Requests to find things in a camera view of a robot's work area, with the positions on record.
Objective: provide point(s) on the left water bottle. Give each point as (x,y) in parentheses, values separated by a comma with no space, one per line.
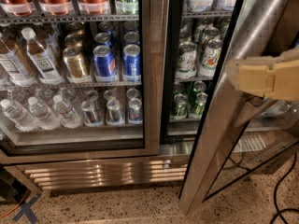
(23,119)

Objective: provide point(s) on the fridge glass door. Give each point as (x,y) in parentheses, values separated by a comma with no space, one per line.
(243,134)
(120,119)

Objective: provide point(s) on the water bottle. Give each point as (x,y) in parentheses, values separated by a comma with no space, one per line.
(46,119)
(68,114)
(23,119)

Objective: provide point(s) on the middle water bottle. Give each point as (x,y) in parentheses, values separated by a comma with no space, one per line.
(46,119)

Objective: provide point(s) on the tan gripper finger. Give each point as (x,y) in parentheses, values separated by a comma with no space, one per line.
(276,78)

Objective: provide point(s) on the gold soda can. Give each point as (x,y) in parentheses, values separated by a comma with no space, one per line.
(77,70)

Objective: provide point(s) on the front 7up can left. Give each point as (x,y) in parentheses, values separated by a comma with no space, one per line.
(186,60)

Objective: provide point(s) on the front right blue Pepsi can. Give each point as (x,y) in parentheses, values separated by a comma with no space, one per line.
(131,62)

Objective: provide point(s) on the right water bottle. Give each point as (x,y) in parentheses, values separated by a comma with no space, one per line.
(68,114)

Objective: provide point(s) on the front left blue Pepsi can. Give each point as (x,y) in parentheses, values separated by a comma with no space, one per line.
(104,62)

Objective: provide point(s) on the green soda can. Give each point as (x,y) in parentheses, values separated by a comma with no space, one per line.
(179,106)

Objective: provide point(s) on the tea bottle white cap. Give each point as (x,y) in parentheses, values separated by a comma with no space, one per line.
(42,56)

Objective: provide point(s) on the blue pepsi can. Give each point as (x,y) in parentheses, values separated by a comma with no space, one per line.
(131,62)
(104,62)

